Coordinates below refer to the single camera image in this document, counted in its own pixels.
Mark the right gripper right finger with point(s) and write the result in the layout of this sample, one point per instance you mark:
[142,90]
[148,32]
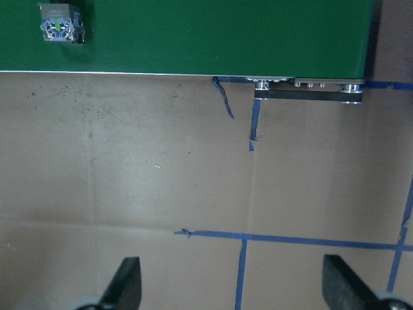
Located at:
[342,288]

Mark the green conveyor belt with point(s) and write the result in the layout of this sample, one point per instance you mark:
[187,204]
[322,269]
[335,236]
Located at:
[312,43]

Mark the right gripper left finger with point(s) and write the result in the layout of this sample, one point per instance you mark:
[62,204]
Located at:
[125,289]

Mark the yellow push button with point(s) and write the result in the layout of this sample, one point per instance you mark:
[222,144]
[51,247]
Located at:
[61,22]

